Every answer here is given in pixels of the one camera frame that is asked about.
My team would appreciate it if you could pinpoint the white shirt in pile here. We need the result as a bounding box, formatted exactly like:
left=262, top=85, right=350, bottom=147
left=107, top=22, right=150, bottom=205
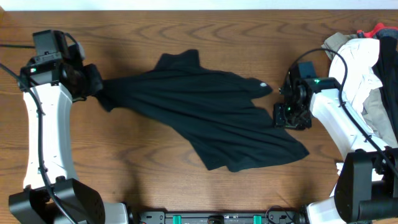
left=329, top=38, right=382, bottom=114

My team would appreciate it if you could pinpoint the red garment in pile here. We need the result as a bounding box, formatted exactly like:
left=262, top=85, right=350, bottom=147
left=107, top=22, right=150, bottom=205
left=357, top=22, right=397, bottom=39

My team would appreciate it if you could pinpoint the grey-beige garment in pile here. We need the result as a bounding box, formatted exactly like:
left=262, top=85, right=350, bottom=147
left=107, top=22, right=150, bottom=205
left=322, top=32, right=397, bottom=147

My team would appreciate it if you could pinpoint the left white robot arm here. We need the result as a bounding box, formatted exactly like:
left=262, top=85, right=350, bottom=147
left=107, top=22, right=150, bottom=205
left=9, top=51, right=131, bottom=223

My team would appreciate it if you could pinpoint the black garment in pile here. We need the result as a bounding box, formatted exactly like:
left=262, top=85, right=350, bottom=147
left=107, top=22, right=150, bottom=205
left=373, top=37, right=397, bottom=138

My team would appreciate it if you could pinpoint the black t-shirt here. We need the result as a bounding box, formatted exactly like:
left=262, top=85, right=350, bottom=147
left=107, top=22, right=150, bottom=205
left=96, top=49, right=308, bottom=172

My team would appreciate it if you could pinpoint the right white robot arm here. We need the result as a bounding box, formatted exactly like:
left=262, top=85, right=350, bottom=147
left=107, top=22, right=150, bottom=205
left=274, top=78, right=397, bottom=223

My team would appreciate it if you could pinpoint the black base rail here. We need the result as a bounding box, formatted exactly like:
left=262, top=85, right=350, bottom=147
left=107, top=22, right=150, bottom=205
left=135, top=205, right=309, bottom=224

